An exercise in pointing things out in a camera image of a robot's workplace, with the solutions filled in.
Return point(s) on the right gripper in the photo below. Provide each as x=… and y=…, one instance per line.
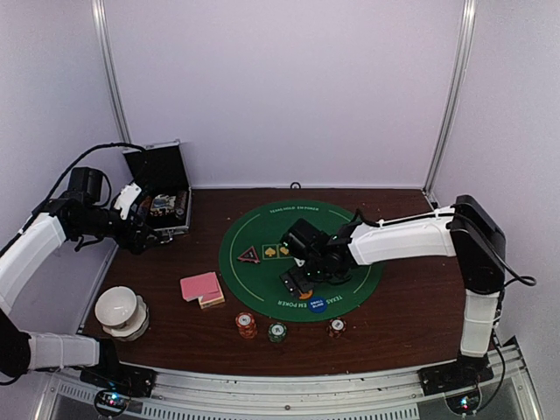
x=304, y=285

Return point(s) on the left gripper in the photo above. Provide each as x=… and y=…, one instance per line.
x=136, y=245

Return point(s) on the orange big blind button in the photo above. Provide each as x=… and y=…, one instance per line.
x=307, y=292

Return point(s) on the blue small blind button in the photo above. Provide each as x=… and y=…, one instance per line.
x=317, y=304

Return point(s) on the red black triangular dealer button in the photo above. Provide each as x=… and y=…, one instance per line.
x=250, y=255

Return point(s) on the orange black 100 chip stack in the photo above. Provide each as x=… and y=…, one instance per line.
x=336, y=327

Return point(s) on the green 20 chip stack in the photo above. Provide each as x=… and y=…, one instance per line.
x=277, y=332

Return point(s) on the red 5 chip stack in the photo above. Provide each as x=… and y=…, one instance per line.
x=246, y=325

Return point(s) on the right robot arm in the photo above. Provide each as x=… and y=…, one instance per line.
x=463, y=230

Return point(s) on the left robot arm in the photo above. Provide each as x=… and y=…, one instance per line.
x=75, y=216

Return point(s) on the card pack in case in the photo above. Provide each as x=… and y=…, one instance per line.
x=162, y=205

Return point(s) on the right chip row in case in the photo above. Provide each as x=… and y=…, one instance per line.
x=181, y=204

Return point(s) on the aluminium poker case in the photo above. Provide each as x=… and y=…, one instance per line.
x=160, y=169

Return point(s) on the white ceramic bowl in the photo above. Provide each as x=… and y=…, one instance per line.
x=115, y=307

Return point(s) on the stacked white bowls below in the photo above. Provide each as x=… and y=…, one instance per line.
x=135, y=327

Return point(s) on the red-backed playing card deck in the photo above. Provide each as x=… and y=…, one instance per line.
x=203, y=287

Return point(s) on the card deck box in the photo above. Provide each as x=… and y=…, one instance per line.
x=211, y=300

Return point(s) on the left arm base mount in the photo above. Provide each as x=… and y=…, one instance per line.
x=129, y=381

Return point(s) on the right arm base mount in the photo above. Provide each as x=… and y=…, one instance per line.
x=451, y=376

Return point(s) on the left aluminium frame post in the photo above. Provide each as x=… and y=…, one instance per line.
x=102, y=32

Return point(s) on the aluminium frame post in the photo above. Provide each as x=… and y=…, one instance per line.
x=462, y=56
x=102, y=32

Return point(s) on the front aluminium rail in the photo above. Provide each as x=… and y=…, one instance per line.
x=391, y=394

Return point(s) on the right aluminium frame post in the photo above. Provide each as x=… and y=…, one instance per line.
x=462, y=56

